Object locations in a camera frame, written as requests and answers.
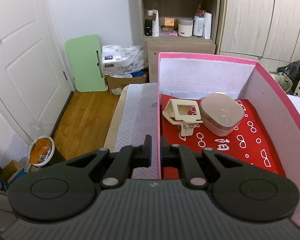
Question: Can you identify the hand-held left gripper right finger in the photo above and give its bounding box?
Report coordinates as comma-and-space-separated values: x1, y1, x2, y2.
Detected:
161, 135, 243, 190

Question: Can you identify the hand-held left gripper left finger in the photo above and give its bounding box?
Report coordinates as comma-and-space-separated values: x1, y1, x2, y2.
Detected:
65, 134, 152, 190

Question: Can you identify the pink cardboard box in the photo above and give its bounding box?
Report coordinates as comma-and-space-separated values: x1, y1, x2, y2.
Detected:
156, 52, 300, 230

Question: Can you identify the beige clip phone holder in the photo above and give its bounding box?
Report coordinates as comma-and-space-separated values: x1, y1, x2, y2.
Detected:
162, 99, 203, 137

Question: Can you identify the rose gold rounded case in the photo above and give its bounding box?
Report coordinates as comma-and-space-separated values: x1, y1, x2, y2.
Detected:
200, 92, 245, 137

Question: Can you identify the brown cardboard box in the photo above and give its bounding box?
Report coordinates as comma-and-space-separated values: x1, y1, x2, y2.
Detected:
105, 71, 149, 96

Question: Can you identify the red printed paper sheet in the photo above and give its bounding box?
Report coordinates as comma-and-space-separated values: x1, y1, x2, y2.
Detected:
161, 93, 287, 180

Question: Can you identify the wooden shelf cabinet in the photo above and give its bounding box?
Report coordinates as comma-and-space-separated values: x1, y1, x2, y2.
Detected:
137, 0, 222, 83

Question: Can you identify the white tissue roll pack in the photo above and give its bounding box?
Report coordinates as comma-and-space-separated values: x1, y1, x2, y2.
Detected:
102, 44, 148, 76

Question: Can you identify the black bin with orange bag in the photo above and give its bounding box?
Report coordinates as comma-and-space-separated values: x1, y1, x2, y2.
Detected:
28, 135, 65, 168

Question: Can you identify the green folding board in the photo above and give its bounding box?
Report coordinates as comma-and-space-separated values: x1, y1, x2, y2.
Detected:
65, 34, 108, 92

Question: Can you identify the pink paper stack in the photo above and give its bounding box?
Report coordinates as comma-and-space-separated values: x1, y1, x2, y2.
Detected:
159, 26, 178, 37

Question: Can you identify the black cosmetic bottle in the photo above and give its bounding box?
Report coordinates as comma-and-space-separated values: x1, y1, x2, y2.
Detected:
144, 19, 153, 37

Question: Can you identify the white cosmetic tube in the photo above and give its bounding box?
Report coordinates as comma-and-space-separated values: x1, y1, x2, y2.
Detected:
152, 9, 160, 37

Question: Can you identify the white round jar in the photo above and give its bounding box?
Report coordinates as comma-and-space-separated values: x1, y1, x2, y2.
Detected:
178, 18, 193, 38

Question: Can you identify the white bottle with red cap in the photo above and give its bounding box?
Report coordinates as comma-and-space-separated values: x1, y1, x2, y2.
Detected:
193, 9, 205, 37

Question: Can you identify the white paper roll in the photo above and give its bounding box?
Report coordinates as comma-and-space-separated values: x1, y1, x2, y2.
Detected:
204, 12, 212, 40

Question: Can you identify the pale green cloth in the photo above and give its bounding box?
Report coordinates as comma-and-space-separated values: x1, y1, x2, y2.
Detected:
270, 72, 294, 94

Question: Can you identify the blue cardboard box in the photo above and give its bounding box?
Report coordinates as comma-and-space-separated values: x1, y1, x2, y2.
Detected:
0, 160, 25, 193

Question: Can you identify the black plastic bag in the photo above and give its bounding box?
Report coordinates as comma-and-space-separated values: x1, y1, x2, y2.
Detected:
277, 59, 300, 79

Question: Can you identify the white door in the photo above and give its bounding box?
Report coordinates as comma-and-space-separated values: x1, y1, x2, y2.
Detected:
0, 0, 74, 153

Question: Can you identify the light wooden wardrobe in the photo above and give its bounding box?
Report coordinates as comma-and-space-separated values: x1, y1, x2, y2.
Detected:
217, 0, 300, 72

